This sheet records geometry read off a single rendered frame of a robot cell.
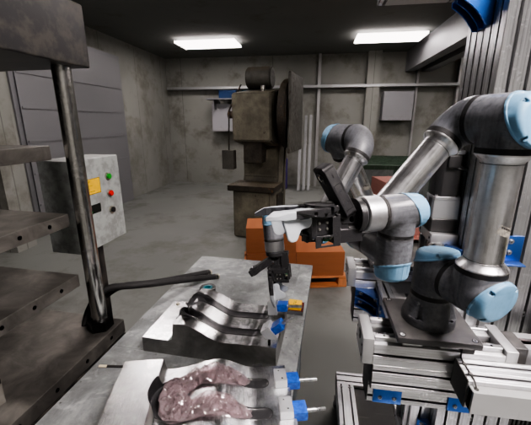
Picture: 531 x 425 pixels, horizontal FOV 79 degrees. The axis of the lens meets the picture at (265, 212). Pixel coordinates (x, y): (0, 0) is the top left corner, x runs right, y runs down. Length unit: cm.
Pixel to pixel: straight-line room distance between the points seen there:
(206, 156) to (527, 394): 862
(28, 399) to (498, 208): 143
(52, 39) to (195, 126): 803
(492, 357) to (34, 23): 163
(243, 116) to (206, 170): 492
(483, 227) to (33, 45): 130
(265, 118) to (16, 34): 346
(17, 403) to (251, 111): 379
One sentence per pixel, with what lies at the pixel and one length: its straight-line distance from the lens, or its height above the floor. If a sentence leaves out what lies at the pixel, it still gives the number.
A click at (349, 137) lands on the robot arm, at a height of 157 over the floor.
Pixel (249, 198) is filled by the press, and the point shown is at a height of 60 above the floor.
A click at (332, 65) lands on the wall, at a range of 874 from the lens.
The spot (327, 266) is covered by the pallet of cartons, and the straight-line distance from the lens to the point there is 336.
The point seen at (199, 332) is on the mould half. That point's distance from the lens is 123.
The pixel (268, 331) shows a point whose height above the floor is 92.
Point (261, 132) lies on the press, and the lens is 440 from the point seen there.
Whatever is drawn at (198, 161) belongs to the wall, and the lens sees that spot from 927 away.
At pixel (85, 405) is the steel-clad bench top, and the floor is 80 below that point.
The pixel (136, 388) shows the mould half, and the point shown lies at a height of 91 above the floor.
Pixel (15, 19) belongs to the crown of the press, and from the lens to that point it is 123.
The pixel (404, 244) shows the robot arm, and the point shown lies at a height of 137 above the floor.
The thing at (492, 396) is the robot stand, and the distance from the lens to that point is 112.
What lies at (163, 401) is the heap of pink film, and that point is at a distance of 105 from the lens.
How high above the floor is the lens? 162
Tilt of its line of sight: 16 degrees down
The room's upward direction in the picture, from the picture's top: straight up
